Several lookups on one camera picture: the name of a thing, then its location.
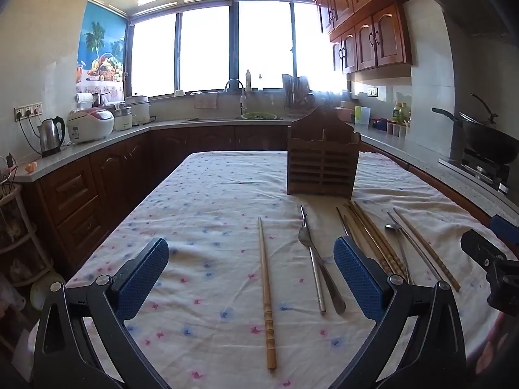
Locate white corner shelf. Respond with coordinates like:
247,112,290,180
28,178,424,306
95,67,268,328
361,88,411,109
0,182,53,292

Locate black wok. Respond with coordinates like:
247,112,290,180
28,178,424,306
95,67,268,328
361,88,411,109
432,93,519,165

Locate yellow oil bottle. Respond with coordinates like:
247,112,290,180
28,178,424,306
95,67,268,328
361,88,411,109
392,102,411,124

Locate gas stove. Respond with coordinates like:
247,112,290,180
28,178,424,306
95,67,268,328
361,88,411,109
438,148,512,195

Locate white and pink rice cooker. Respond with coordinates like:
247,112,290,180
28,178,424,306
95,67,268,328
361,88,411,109
67,107,115,144

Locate wooden lower cabinets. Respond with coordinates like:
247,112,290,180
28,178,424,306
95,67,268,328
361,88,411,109
24,124,288,268

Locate kitchen window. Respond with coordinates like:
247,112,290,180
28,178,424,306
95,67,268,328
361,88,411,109
127,0,349,98

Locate wooden cabinets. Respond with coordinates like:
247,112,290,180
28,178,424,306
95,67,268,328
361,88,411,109
24,124,288,268
312,0,414,74

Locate kitchen faucet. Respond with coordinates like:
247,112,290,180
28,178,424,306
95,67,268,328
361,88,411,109
225,79,248,115

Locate metal fork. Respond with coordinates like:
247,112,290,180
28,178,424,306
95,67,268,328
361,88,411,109
298,224,346,315

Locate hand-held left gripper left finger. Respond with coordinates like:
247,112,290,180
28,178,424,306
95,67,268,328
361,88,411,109
32,237,171,389

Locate steel electric kettle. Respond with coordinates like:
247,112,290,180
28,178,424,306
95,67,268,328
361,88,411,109
38,116,66,158

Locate white floral tablecloth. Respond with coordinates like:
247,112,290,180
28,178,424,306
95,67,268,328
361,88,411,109
65,151,519,389

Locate palm and fruit wall poster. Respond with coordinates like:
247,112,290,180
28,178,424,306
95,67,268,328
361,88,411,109
77,2,132,102

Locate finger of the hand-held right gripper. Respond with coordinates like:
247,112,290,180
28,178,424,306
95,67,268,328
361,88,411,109
490,214,519,249
461,230,519,317

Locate dish rack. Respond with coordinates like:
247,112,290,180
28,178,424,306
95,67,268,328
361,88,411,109
282,74,325,112

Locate wall outlet strip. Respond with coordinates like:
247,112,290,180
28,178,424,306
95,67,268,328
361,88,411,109
15,103,43,121

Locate wooden upper cabinets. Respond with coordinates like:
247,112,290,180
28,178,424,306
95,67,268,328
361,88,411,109
312,0,414,74

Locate grey kitchen countertop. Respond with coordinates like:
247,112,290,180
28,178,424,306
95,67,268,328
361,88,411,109
12,115,519,228

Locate large white rice cooker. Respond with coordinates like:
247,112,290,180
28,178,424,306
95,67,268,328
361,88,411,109
125,94,152,125

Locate range hood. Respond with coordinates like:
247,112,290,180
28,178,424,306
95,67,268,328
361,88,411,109
405,0,519,37

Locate wooden utensil holder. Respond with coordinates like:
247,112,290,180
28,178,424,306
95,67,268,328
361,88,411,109
287,106,361,200

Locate metal spoon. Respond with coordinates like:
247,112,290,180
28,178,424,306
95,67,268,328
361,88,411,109
384,224,413,285

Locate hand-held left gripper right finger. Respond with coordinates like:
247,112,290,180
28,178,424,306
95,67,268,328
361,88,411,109
330,235,467,389

